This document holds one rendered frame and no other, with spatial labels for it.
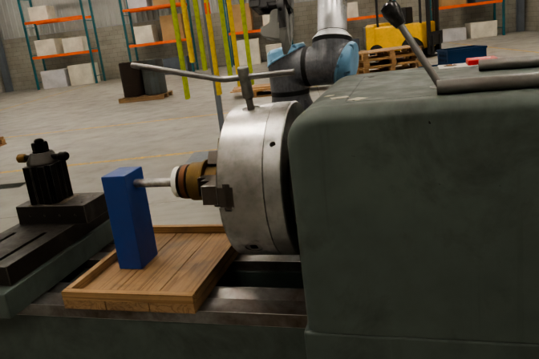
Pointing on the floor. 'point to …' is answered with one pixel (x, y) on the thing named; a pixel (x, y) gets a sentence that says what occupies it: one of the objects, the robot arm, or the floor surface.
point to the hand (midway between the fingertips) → (288, 47)
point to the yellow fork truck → (421, 33)
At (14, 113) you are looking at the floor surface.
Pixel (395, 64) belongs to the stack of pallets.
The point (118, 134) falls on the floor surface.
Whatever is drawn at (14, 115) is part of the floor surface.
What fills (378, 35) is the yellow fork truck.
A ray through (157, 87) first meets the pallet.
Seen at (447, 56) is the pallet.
